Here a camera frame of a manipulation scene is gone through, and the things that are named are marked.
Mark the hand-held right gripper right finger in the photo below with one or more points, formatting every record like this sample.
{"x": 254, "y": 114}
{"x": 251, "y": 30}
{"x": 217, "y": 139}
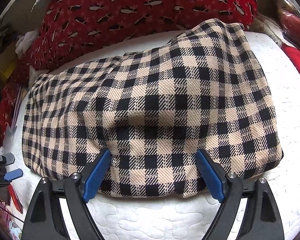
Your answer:
{"x": 210, "y": 177}

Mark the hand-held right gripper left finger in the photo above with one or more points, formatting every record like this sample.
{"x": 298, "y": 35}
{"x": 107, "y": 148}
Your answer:
{"x": 97, "y": 177}

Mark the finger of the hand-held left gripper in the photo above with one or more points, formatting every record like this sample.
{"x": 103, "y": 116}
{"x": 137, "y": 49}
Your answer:
{"x": 8, "y": 158}
{"x": 13, "y": 174}

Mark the beige black checkered garment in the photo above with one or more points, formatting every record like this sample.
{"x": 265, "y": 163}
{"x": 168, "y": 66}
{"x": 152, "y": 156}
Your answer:
{"x": 165, "y": 105}

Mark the lavender paper sheet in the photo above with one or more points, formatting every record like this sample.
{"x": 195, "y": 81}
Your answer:
{"x": 17, "y": 112}

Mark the colourful printed cloth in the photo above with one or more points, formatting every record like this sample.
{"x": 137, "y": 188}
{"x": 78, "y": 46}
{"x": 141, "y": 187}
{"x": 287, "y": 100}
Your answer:
{"x": 7, "y": 227}

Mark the red star print cloth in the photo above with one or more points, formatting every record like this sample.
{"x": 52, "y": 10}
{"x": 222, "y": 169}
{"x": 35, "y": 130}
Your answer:
{"x": 7, "y": 100}

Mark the yellow box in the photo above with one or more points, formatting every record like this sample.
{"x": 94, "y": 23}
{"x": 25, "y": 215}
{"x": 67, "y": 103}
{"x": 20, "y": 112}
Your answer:
{"x": 5, "y": 65}

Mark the white plastic bag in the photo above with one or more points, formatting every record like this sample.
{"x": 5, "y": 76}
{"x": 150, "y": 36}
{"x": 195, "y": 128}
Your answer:
{"x": 26, "y": 42}

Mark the plain red cloth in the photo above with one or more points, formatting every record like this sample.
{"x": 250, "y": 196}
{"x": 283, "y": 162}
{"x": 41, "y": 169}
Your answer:
{"x": 298, "y": 60}

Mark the beige cloth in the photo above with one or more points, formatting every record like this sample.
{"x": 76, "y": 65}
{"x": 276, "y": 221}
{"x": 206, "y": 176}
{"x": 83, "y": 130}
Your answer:
{"x": 263, "y": 28}

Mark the red patterned blanket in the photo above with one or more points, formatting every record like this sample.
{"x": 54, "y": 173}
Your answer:
{"x": 127, "y": 12}

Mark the red packaged item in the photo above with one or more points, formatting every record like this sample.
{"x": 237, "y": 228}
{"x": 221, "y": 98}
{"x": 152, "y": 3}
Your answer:
{"x": 296, "y": 22}

